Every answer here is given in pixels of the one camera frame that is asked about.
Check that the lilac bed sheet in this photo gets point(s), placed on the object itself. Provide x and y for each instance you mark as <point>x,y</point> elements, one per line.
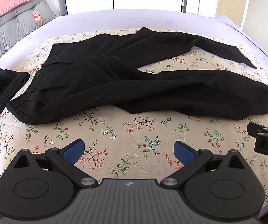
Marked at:
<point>124,19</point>

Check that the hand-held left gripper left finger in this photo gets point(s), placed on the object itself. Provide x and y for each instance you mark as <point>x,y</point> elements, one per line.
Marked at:
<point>76,148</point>

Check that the grey padded headboard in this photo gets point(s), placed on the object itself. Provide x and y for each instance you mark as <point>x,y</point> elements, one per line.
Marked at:
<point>14,28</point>

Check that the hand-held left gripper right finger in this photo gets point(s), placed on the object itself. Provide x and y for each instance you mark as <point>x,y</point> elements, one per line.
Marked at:
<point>182,150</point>

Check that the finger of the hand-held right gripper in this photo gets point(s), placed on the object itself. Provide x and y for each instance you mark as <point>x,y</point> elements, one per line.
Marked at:
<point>257,128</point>

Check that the floral blanket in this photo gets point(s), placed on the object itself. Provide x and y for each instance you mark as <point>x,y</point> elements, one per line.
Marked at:
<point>134,130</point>

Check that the cream door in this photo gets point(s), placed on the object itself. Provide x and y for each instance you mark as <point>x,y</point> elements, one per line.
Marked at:
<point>232,7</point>

